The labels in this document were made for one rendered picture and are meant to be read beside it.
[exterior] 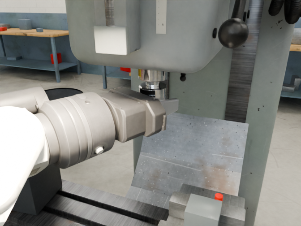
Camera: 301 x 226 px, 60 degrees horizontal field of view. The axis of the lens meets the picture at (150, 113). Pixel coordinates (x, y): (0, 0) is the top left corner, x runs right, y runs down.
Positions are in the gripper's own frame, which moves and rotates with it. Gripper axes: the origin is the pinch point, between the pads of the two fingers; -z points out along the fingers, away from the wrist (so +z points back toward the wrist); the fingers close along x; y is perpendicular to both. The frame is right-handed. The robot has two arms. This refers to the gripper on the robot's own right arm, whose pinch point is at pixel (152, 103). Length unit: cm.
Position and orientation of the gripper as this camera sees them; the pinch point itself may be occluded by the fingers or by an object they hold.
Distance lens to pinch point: 44.2
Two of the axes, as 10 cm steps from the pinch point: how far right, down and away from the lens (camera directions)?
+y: -0.1, 9.2, 3.8
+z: -7.3, 2.6, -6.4
